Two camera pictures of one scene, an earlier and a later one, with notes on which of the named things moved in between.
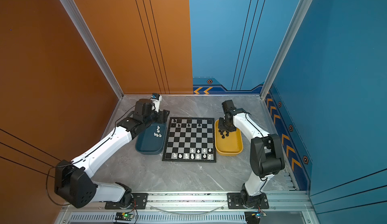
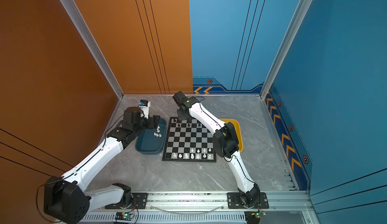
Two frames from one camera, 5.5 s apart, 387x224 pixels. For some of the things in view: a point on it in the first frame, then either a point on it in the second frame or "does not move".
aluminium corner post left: x=72 y=10 does not move
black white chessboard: x=190 y=139 does not move
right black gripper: x=220 y=126 to x=180 y=116
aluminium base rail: x=294 y=207 does not move
